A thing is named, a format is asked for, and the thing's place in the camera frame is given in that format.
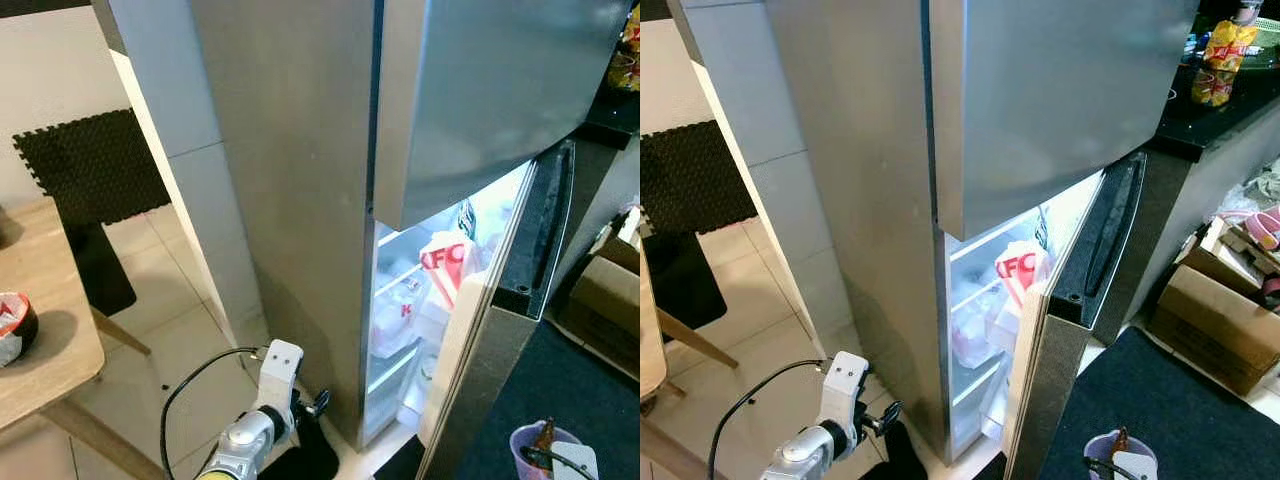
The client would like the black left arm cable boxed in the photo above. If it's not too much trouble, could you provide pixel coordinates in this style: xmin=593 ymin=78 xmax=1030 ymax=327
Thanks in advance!
xmin=160 ymin=345 xmax=266 ymax=480
xmin=707 ymin=358 xmax=831 ymax=480

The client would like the open cardboard box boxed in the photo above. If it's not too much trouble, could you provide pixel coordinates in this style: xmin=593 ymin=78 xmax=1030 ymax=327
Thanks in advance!
xmin=590 ymin=205 xmax=641 ymax=263
xmin=1180 ymin=213 xmax=1280 ymax=293

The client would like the grey green cloth heap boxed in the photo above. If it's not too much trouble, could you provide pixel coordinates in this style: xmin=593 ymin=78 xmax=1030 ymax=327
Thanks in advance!
xmin=1245 ymin=160 xmax=1280 ymax=206

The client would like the grey fridge cabinet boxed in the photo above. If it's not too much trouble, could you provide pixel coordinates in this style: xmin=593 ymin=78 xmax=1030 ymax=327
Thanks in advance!
xmin=92 ymin=0 xmax=536 ymax=456
xmin=667 ymin=0 xmax=1111 ymax=466

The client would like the black foam wall padding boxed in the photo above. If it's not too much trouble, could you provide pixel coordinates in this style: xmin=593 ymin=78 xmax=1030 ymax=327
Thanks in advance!
xmin=640 ymin=120 xmax=759 ymax=237
xmin=12 ymin=108 xmax=171 ymax=231

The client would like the black slipper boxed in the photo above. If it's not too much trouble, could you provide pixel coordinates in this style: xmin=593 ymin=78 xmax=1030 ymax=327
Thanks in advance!
xmin=878 ymin=420 xmax=938 ymax=480
xmin=262 ymin=410 xmax=341 ymax=480

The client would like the red paper KFC bowl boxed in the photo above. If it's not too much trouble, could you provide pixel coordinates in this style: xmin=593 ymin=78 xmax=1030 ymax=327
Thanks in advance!
xmin=0 ymin=292 xmax=40 ymax=368

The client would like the large cardboard box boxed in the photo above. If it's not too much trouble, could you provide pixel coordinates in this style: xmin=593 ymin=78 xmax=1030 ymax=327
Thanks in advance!
xmin=555 ymin=235 xmax=641 ymax=381
xmin=1148 ymin=262 xmax=1280 ymax=396

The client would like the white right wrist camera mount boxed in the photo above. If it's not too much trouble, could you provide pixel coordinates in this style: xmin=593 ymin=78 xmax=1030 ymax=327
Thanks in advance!
xmin=1112 ymin=451 xmax=1156 ymax=480
xmin=550 ymin=441 xmax=601 ymax=480

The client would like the light wooden dining table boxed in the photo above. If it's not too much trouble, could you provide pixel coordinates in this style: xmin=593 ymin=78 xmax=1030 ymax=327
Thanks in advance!
xmin=640 ymin=245 xmax=741 ymax=416
xmin=0 ymin=197 xmax=153 ymax=480

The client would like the black kitchen counter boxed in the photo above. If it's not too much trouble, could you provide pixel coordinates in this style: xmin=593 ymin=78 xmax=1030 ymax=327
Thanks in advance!
xmin=580 ymin=88 xmax=641 ymax=151
xmin=1150 ymin=40 xmax=1280 ymax=161

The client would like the red white KFC paper bag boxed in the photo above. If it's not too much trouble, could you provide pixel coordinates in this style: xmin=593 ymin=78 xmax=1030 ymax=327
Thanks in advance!
xmin=993 ymin=240 xmax=1051 ymax=313
xmin=419 ymin=230 xmax=479 ymax=309

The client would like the grey freezer door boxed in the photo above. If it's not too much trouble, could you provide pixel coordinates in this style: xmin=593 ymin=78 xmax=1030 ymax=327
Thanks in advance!
xmin=372 ymin=0 xmax=635 ymax=233
xmin=928 ymin=0 xmax=1201 ymax=243

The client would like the pink strap sandal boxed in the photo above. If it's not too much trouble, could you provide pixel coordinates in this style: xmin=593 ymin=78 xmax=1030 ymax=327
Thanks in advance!
xmin=1243 ymin=205 xmax=1280 ymax=251

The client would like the purple plastic measuring jug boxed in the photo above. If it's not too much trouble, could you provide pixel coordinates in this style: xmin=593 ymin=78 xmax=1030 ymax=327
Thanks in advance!
xmin=1084 ymin=428 xmax=1159 ymax=480
xmin=509 ymin=420 xmax=586 ymax=480

